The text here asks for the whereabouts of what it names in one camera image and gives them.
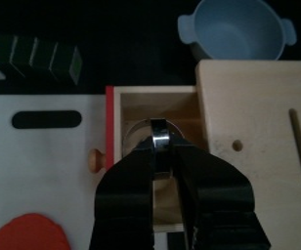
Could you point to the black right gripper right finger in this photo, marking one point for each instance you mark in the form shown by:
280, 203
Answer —
218, 201

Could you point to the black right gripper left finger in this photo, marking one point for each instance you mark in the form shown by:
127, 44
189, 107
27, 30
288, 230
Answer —
122, 201

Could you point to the round metal dough cutter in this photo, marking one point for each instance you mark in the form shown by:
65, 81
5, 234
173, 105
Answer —
161, 136

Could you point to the red play dough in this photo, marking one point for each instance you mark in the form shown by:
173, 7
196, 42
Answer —
27, 232

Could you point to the wooden drawer with red front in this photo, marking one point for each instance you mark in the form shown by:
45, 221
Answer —
157, 104

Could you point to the white cutting board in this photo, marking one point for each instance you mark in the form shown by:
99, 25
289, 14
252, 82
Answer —
39, 169

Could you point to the light wooden toy cabinet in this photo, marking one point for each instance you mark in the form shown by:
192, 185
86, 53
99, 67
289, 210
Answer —
253, 114

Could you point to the green white striped toy block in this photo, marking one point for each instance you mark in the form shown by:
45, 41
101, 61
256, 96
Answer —
39, 58

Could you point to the light blue toy pot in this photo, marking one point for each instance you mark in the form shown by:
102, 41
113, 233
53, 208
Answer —
238, 29

